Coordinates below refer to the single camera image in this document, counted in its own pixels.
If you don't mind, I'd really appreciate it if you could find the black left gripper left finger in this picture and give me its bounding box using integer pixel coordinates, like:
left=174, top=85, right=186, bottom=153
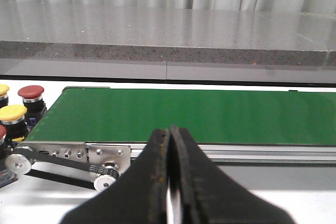
left=61, top=130, right=170, bottom=223

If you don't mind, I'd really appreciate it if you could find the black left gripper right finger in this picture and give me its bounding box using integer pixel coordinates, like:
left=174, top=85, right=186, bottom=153
left=170, top=127, right=293, bottom=223

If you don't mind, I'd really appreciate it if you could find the red mushroom push button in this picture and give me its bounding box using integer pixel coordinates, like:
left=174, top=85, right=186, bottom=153
left=0, top=125, right=6, bottom=158
left=18, top=85, right=47, bottom=124

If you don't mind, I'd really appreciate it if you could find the yellow mushroom push button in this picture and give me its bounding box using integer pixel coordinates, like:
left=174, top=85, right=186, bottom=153
left=0, top=84, right=9, bottom=108
left=1, top=104, right=28, bottom=142

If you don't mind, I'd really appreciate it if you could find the small silver drive pulley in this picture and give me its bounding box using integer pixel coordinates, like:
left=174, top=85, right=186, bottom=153
left=93, top=174, right=118, bottom=191

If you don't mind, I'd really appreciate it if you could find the black drive timing belt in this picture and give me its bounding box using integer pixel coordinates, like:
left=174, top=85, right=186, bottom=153
left=11, top=148, right=119, bottom=189

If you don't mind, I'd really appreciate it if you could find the green conveyor belt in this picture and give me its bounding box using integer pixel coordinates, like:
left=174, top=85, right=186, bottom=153
left=28, top=88, right=335, bottom=145

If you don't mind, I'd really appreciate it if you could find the large silver drive pulley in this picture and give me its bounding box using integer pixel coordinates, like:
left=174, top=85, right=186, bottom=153
left=5, top=154, right=34, bottom=175

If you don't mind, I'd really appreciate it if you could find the grey stone countertop left slab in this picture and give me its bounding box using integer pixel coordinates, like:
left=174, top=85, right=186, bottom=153
left=1, top=2, right=335, bottom=67

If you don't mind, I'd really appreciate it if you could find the steel motor mount plate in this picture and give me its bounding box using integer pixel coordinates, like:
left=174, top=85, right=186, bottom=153
left=16, top=141, right=131, bottom=182

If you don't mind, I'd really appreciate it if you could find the aluminium conveyor frame rail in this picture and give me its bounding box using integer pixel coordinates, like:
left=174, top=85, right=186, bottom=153
left=86, top=143, right=336, bottom=164

